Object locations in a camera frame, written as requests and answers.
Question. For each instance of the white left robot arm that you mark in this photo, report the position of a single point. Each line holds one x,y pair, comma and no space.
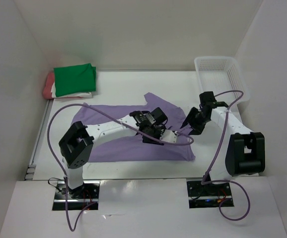
77,143

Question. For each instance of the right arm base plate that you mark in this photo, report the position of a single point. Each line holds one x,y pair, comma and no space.
208,196

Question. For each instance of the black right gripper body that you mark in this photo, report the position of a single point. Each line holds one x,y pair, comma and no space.
199,126

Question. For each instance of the green t shirt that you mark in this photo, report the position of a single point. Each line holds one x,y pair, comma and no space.
75,79

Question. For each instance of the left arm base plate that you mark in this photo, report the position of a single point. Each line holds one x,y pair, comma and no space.
88,197

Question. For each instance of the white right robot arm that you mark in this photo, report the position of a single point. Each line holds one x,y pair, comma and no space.
240,151

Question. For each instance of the red t shirt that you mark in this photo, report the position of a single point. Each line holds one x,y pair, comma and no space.
48,84

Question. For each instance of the purple t shirt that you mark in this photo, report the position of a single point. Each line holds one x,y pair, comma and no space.
132,148

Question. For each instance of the cream white t shirt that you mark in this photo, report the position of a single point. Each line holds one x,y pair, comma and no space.
74,95

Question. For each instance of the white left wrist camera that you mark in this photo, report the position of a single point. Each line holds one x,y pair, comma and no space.
169,136

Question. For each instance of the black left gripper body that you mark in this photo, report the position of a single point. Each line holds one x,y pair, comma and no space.
156,132

